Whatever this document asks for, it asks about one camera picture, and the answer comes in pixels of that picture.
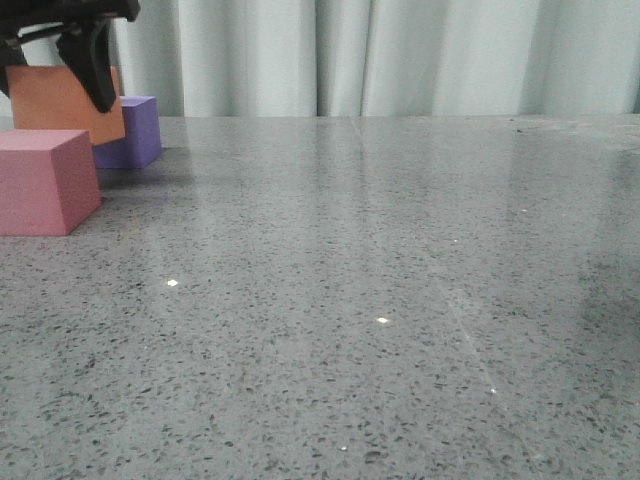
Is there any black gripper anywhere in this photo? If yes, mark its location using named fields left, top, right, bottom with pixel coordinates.
left=0, top=0, right=141, bottom=113

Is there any orange foam cube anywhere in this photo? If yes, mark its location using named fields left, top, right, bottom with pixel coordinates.
left=7, top=66, right=126, bottom=144

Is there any pink foam cube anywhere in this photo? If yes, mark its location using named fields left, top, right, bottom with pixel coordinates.
left=1, top=129, right=101, bottom=236

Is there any purple foam cube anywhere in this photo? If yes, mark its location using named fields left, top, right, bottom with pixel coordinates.
left=93, top=96, right=162, bottom=169

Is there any pale green curtain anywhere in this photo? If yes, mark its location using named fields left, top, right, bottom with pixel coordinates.
left=14, top=0, right=640, bottom=119

